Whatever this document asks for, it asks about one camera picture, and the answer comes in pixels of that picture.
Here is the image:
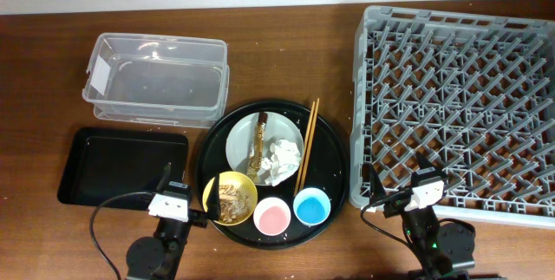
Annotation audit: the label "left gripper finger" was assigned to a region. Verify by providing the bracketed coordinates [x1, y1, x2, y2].
[206, 175, 220, 221]
[155, 162, 172, 192]

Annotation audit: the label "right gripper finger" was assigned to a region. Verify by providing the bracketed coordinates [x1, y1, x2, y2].
[416, 152, 438, 174]
[369, 165, 386, 205]

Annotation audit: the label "food scraps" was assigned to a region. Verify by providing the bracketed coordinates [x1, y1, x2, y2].
[219, 185, 252, 225]

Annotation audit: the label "yellow bowl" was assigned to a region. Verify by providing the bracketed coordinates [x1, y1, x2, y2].
[202, 172, 258, 226]

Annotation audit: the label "brown snack wrapper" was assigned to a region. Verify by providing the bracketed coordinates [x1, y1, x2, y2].
[247, 112, 268, 183]

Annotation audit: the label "pink cup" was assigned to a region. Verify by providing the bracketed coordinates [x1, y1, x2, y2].
[253, 197, 291, 236]

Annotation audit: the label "blue cup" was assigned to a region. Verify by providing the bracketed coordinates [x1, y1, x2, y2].
[293, 187, 331, 227]

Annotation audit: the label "grey plate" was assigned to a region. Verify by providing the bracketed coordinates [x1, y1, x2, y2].
[225, 112, 304, 186]

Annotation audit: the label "white napkin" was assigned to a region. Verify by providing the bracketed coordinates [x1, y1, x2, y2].
[258, 140, 301, 186]

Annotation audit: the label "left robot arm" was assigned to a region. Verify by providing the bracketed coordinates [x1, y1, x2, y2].
[126, 164, 221, 280]

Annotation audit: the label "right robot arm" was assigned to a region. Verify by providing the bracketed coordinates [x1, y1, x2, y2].
[361, 153, 476, 279]

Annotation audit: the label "grey dishwasher rack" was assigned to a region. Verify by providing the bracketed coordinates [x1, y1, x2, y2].
[349, 5, 554, 229]

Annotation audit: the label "black rectangular tray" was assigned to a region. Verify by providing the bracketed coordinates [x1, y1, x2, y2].
[57, 127, 188, 206]

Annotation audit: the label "round black tray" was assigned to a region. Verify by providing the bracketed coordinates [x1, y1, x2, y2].
[194, 100, 349, 251]

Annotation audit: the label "left wooden chopstick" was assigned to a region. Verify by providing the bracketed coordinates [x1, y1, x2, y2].
[293, 101, 316, 197]

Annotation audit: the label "wooden chopstick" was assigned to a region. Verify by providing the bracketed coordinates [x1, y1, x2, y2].
[298, 98, 320, 192]
[293, 101, 316, 197]

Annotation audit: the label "clear plastic bin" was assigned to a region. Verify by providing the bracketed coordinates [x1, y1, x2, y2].
[82, 33, 230, 128]

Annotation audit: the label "right wooden chopstick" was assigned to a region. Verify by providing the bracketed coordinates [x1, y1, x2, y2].
[298, 98, 320, 192]

